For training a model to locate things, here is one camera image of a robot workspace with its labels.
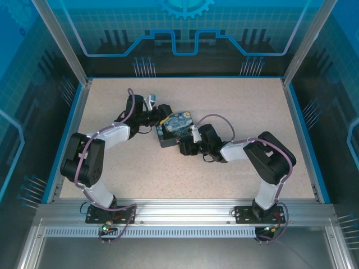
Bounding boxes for starry night print tin box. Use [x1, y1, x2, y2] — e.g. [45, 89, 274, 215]
[155, 111, 195, 149]

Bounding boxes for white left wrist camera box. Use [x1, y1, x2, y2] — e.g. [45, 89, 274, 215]
[145, 94, 158, 112]

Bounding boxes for aluminium side rail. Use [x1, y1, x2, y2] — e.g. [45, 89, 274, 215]
[46, 79, 93, 205]
[281, 78, 332, 205]

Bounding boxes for wide aluminium base rail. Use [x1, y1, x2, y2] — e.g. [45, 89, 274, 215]
[36, 198, 337, 226]

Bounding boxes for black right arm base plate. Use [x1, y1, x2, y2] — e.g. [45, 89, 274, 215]
[233, 206, 287, 224]

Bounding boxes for slotted grey cable duct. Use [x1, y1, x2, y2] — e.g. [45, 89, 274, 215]
[44, 227, 258, 239]

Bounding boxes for aluminium frame post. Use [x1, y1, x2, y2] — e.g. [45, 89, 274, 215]
[281, 0, 335, 87]
[30, 0, 93, 86]

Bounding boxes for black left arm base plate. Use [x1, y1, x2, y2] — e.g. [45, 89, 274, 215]
[85, 205, 137, 224]

